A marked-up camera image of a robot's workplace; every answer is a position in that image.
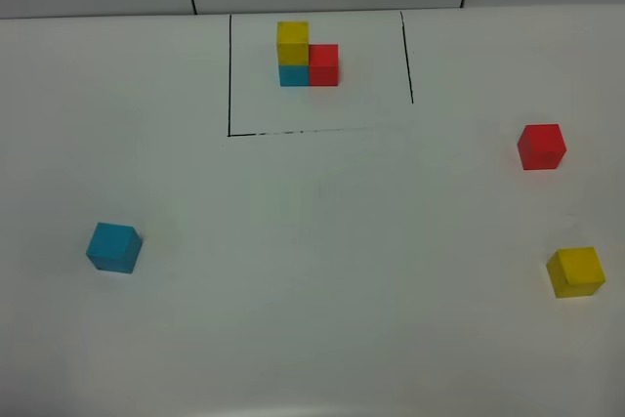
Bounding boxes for blue template block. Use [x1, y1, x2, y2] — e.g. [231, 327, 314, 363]
[278, 64, 310, 87]

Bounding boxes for red template block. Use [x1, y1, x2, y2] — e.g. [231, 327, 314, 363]
[309, 44, 340, 87]

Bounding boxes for yellow template block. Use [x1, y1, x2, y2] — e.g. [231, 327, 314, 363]
[276, 21, 309, 65]

